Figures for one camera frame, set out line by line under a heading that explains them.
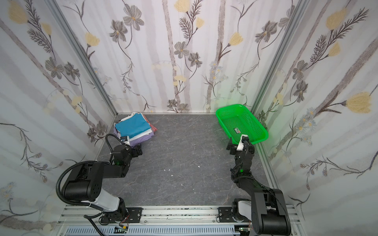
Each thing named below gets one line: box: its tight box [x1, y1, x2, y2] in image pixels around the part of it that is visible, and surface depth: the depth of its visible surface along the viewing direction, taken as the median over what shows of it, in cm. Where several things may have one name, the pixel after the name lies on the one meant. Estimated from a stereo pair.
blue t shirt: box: [115, 113, 152, 139], surface depth 103 cm
